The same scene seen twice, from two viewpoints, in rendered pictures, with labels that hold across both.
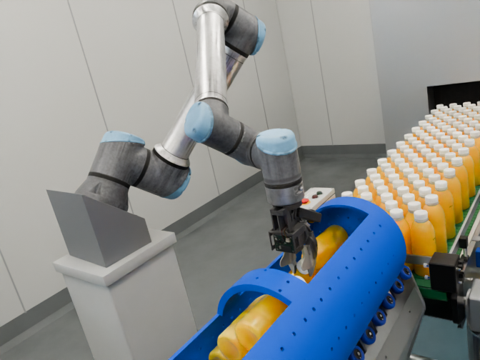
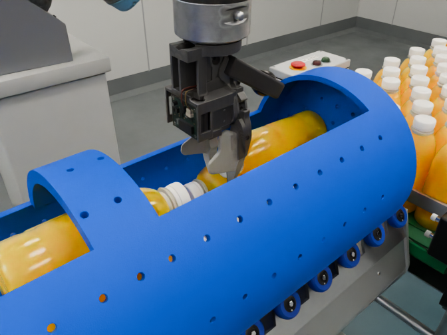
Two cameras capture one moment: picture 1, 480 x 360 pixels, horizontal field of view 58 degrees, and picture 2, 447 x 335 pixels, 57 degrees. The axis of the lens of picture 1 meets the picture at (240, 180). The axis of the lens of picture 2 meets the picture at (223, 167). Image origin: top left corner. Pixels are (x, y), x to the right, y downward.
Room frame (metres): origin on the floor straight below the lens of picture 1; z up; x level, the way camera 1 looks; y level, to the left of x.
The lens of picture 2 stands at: (0.50, -0.19, 1.46)
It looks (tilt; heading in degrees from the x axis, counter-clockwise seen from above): 34 degrees down; 10
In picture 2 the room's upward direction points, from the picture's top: straight up
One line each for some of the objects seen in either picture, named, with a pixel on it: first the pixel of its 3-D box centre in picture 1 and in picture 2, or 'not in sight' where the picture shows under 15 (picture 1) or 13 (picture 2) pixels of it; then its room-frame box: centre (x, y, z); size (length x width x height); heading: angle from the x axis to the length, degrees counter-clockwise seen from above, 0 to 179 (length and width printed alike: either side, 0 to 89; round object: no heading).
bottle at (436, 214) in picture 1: (433, 226); not in sight; (1.29, -0.59, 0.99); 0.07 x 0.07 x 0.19
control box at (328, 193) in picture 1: (313, 209); (308, 81); (1.53, -0.25, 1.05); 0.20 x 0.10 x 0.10; 140
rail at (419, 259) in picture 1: (379, 254); (372, 175); (1.25, -0.39, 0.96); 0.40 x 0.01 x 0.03; 50
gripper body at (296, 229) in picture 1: (288, 224); (207, 85); (0.98, -0.09, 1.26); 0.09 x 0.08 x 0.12; 140
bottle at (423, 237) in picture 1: (423, 244); (446, 183); (1.20, -0.51, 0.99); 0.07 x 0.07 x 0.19
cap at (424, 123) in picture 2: (396, 213); (424, 123); (1.24, -0.46, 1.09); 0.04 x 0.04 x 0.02
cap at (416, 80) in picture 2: (382, 190); (419, 82); (1.46, -0.49, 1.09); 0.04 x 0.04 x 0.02
